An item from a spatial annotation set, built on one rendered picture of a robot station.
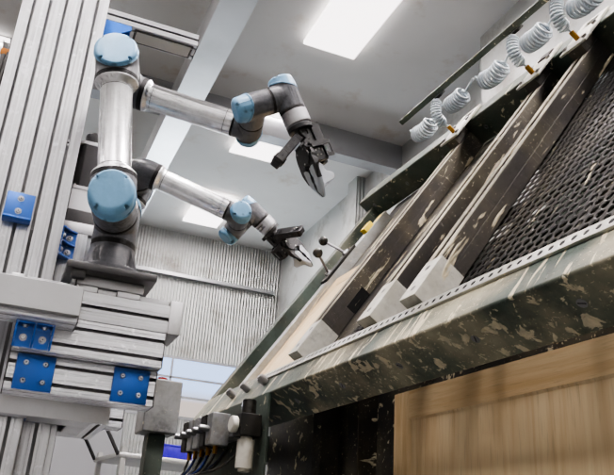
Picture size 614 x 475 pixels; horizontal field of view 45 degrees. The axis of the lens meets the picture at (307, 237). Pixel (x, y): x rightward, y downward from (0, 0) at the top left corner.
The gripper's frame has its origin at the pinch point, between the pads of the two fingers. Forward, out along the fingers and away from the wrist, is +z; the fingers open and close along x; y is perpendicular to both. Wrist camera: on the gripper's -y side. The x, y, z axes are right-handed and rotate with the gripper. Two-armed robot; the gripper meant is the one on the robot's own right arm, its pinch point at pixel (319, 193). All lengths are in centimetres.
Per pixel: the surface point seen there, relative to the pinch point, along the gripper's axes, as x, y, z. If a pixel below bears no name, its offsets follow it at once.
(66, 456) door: 1056, 40, 1
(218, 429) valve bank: 40, -37, 48
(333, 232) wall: 822, 486, -165
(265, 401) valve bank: 26, -26, 46
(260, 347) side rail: 94, 6, 26
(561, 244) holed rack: -84, -13, 42
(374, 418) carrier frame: 12, -4, 61
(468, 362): -55, -17, 54
